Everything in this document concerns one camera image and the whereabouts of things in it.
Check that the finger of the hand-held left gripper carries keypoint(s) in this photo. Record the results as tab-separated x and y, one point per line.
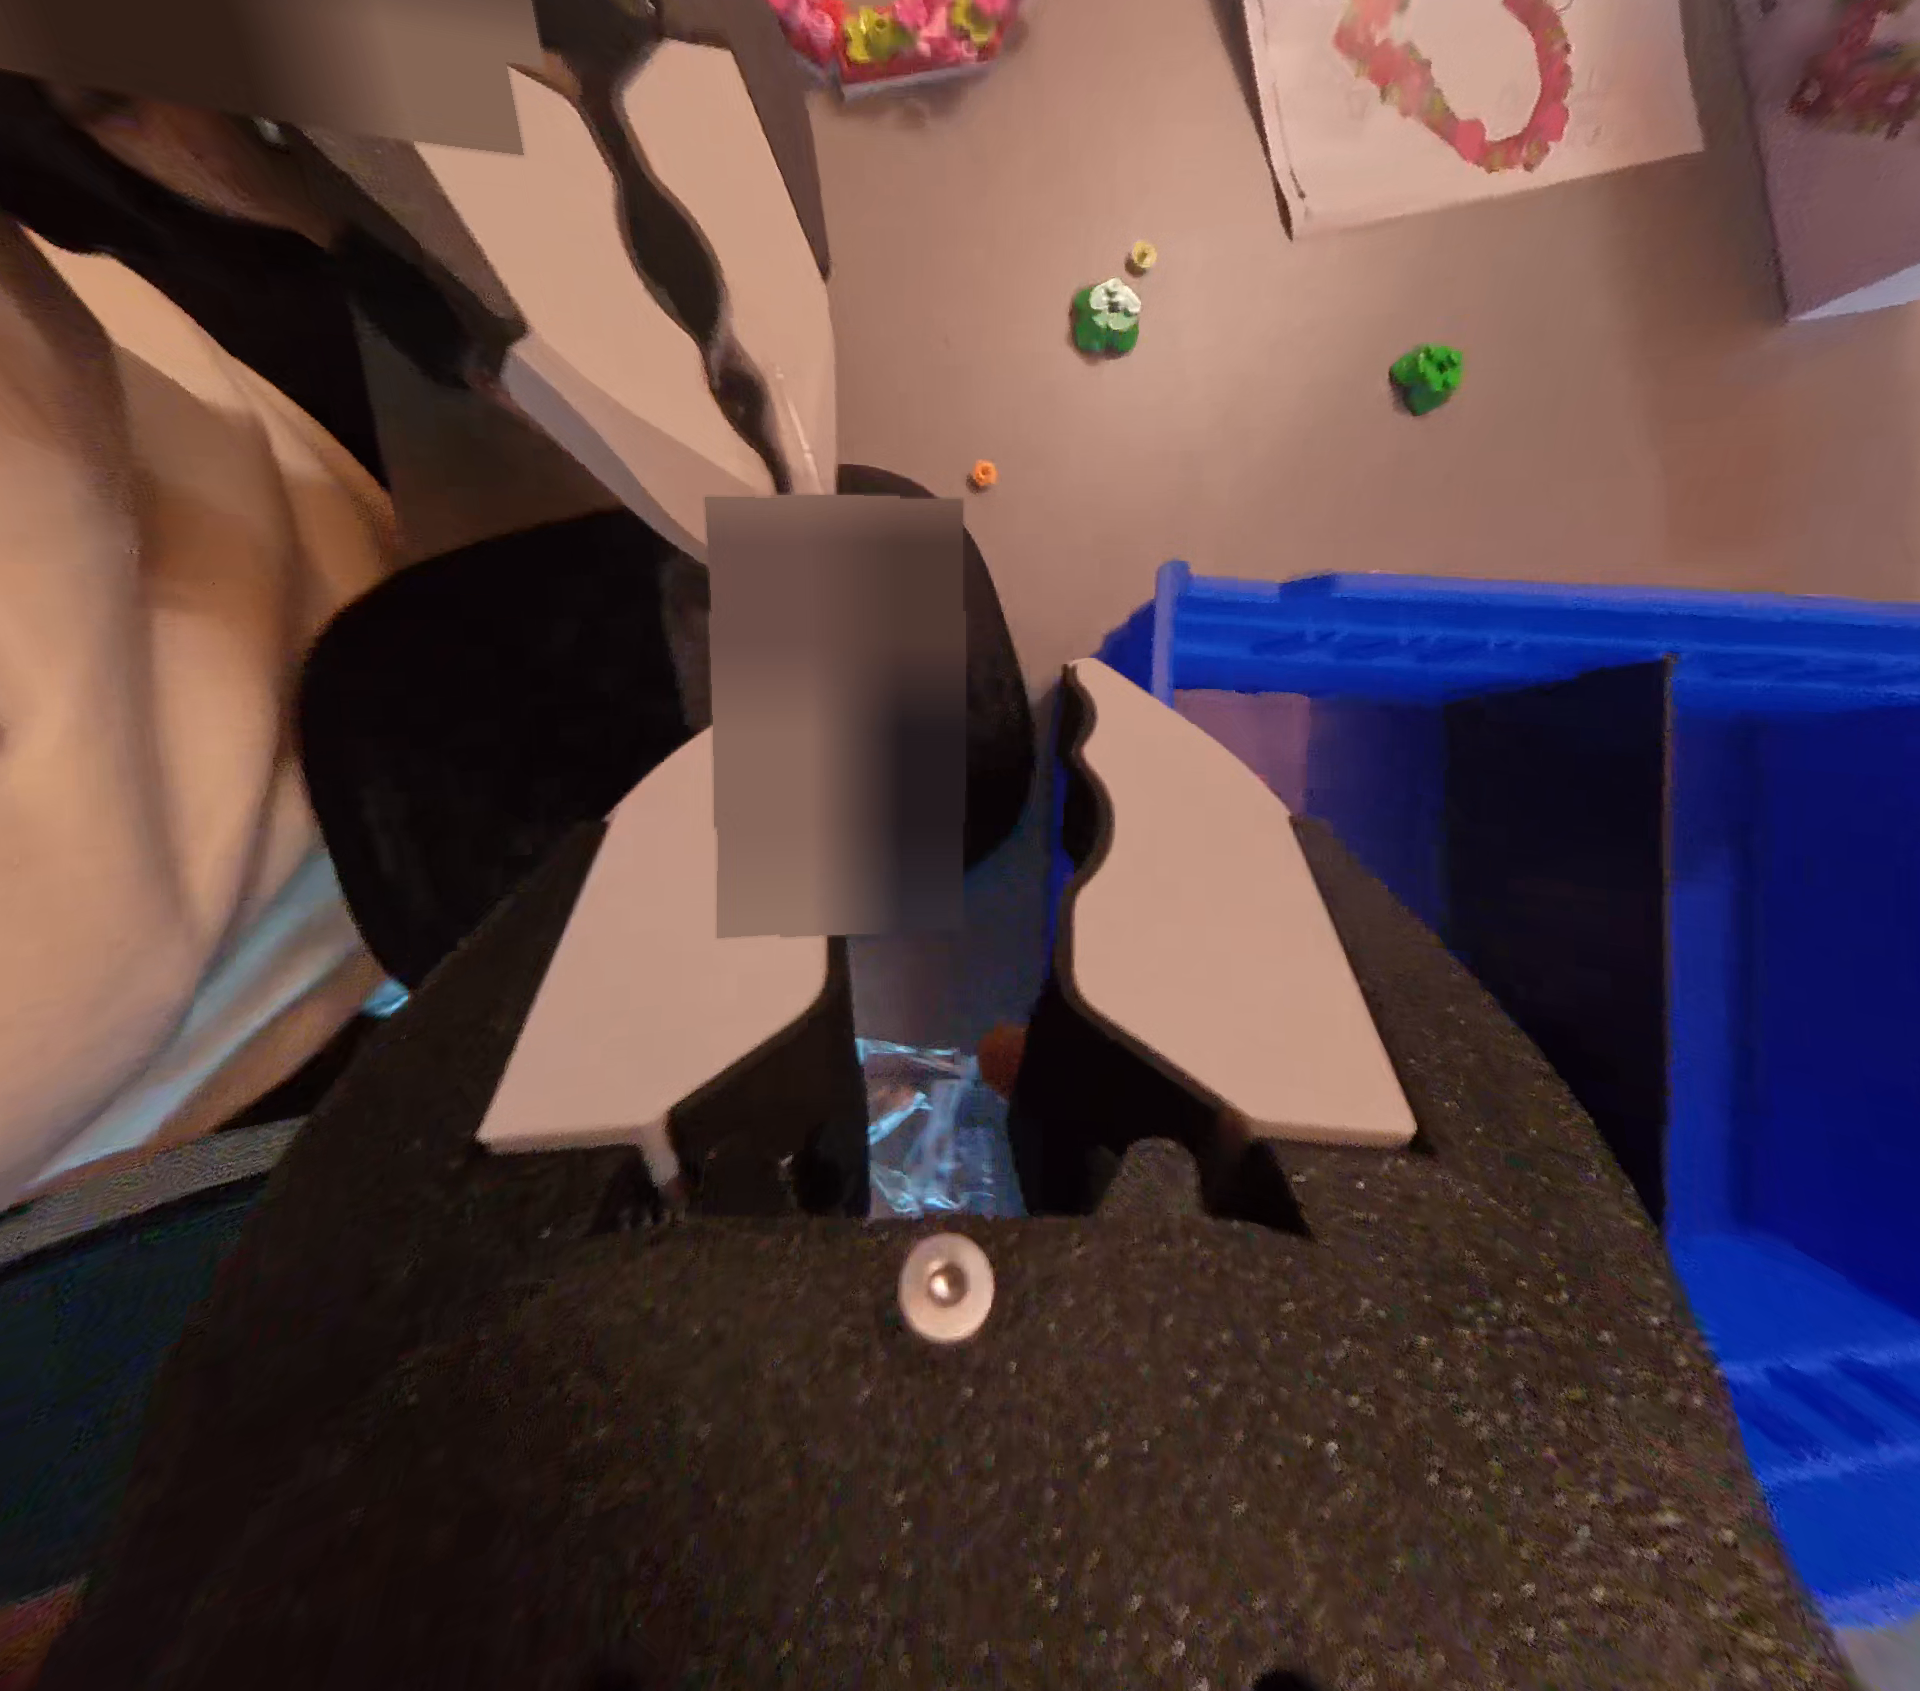
751	206
600	325

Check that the clear plastic bag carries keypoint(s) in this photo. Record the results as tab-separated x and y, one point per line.
939	1121

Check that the white flower brick piece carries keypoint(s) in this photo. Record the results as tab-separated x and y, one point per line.
1116	297

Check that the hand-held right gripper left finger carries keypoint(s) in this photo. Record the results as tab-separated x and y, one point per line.
631	971

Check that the person's pale shirt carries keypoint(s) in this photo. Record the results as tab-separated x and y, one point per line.
164	701

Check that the blue plastic bin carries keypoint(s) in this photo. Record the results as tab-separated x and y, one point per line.
1800	971

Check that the person's left forearm black sleeve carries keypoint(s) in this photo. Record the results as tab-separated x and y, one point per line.
164	220

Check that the brick set box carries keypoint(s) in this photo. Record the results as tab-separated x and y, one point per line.
1839	70

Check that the green brick leaf piece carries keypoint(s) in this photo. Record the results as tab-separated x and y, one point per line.
1425	377
1103	333

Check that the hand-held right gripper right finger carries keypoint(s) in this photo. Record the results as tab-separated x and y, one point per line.
1215	941

